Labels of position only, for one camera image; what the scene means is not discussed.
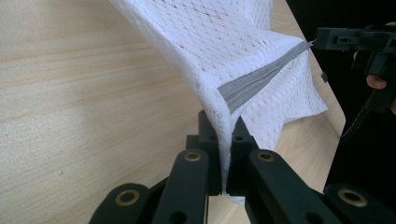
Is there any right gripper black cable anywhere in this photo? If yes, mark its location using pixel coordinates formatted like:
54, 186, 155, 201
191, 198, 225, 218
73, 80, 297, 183
340, 98, 375, 142

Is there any white mesh laundry bag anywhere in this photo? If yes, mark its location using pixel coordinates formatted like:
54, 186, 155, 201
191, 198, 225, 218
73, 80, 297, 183
108, 0, 329, 207

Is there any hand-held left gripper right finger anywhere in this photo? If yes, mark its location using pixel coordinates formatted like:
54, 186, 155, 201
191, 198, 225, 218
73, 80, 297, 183
226, 115, 260, 197

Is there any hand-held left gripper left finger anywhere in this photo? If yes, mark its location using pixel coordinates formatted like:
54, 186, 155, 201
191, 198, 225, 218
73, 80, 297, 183
186, 109, 223, 197

